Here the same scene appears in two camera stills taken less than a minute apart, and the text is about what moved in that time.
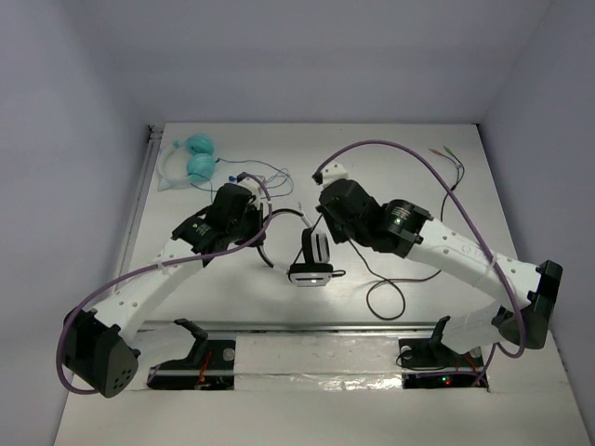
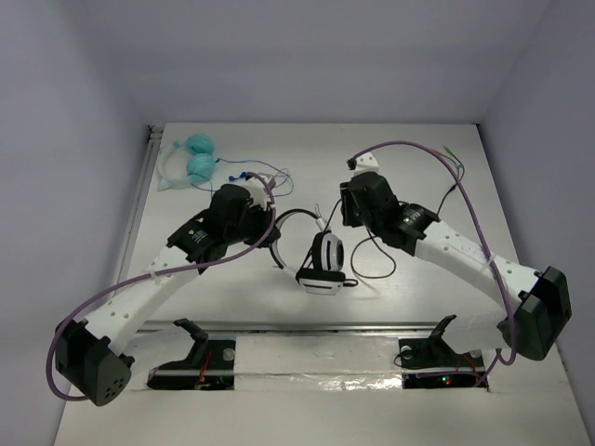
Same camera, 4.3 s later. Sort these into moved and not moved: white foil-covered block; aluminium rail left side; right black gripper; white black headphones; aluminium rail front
Moved: white black headphones; right black gripper
Not moved: white foil-covered block; aluminium rail front; aluminium rail left side
